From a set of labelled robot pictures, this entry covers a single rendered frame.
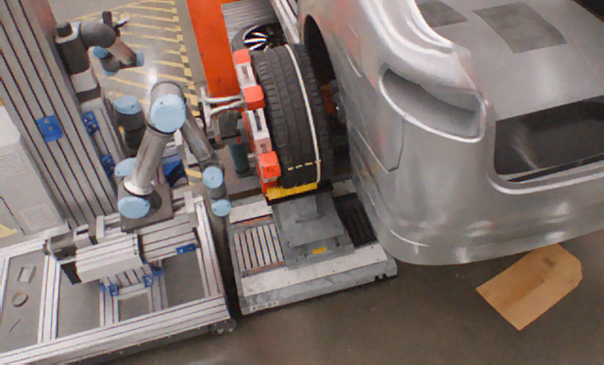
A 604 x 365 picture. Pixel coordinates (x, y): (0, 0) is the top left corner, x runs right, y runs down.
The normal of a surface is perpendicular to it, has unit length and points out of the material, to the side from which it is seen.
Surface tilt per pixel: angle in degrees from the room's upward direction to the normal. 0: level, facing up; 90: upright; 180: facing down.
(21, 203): 90
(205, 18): 90
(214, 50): 90
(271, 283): 0
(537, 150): 0
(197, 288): 0
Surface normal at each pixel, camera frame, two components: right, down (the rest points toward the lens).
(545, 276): -0.15, -0.74
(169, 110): 0.31, 0.49
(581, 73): -0.03, -0.48
